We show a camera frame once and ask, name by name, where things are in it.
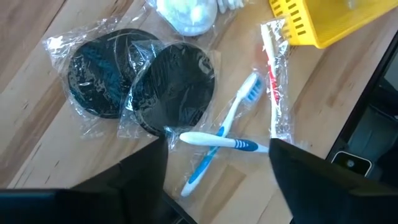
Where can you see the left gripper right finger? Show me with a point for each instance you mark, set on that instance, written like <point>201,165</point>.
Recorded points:
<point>311,193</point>

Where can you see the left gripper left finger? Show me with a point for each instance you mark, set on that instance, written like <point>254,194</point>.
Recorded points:
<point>140,186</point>

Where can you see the bagged blue white toothbrush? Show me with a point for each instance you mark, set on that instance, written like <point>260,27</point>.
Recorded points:
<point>202,161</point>
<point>211,140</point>

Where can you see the bagged black round pad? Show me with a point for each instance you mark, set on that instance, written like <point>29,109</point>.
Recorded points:
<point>99,74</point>
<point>177,90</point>

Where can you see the bagged red white toothbrush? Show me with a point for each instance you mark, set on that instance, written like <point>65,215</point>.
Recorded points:
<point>273,81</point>

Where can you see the yellow plastic basket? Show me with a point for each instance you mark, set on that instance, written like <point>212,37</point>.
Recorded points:
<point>326,21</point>

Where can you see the bagged white cotton balls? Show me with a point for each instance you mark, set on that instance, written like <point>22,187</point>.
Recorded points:
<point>186,15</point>

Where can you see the table level camera device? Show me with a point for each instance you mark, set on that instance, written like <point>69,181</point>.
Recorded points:
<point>350,163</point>

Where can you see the black aluminium table frame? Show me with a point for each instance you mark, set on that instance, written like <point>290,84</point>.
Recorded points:
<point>353,124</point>

